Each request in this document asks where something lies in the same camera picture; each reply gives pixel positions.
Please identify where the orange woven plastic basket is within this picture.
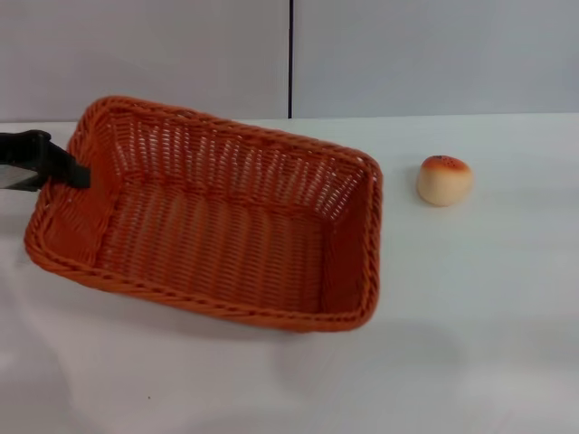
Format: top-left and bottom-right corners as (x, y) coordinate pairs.
(24, 95), (384, 335)

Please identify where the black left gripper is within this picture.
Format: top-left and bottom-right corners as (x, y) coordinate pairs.
(0, 129), (92, 193)

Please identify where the round toasted bread bun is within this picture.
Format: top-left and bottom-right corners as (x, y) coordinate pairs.
(416, 154), (475, 208)

